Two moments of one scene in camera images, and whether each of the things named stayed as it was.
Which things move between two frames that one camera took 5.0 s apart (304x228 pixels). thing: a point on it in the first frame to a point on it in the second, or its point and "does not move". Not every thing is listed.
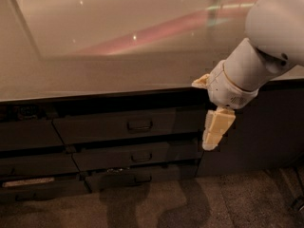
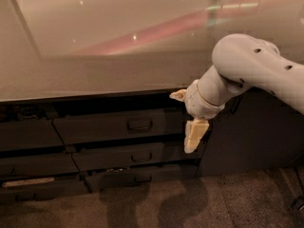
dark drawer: x=159 y=154 does not move
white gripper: x=227 y=89 to x=196 y=101
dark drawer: x=122 y=125 does not move
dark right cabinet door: x=268 y=133 does not move
